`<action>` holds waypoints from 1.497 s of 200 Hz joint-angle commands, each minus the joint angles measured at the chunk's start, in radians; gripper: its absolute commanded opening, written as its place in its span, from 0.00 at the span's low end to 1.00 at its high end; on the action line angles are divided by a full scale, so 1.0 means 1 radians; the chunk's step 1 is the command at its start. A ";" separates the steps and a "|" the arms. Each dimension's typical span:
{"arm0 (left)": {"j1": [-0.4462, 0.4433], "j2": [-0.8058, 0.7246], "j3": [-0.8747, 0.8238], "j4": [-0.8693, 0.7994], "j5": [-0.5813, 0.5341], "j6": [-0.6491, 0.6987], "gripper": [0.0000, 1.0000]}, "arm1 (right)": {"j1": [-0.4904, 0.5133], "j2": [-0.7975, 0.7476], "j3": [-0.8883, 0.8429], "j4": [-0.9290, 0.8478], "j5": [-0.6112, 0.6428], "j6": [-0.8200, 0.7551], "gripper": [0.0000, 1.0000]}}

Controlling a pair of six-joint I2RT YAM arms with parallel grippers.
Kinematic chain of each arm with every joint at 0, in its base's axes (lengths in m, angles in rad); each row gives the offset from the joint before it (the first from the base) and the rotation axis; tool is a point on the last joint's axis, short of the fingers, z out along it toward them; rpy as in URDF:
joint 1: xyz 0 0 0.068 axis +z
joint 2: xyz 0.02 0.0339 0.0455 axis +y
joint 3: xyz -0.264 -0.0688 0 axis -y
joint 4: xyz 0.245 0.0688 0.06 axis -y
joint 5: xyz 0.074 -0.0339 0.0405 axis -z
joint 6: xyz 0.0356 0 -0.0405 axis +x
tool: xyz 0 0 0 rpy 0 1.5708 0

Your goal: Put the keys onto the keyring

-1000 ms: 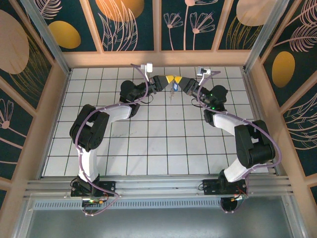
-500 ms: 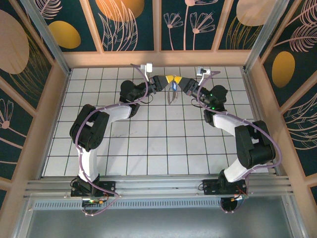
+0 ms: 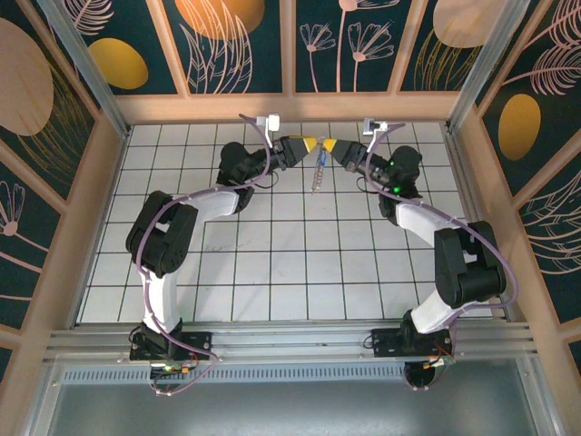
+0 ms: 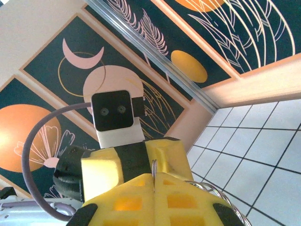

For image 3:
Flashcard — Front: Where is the perforated metal cable duct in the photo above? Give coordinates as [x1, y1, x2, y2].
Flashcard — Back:
[58, 366, 410, 386]

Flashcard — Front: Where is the long aluminium base rail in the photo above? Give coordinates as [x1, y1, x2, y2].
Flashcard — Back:
[43, 321, 539, 364]

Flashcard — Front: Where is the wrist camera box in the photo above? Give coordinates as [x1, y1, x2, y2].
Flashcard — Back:
[255, 113, 282, 149]
[362, 117, 390, 151]

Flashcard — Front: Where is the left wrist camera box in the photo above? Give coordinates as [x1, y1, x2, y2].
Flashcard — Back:
[255, 113, 282, 149]

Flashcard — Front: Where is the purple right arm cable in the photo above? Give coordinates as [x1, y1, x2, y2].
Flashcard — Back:
[364, 123, 520, 391]

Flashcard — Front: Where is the aluminium corner post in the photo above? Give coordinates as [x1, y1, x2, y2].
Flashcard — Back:
[443, 0, 533, 134]
[35, 0, 133, 138]

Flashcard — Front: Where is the small circuit board with wires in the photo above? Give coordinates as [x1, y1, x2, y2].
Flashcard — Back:
[423, 351, 457, 371]
[149, 361, 202, 379]

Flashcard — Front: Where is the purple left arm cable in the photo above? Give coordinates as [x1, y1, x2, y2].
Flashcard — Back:
[134, 113, 273, 397]

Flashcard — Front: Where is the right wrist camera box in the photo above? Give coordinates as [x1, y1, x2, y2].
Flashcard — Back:
[362, 117, 390, 151]

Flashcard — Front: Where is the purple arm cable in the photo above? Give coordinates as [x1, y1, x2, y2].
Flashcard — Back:
[364, 123, 520, 391]
[134, 113, 273, 397]

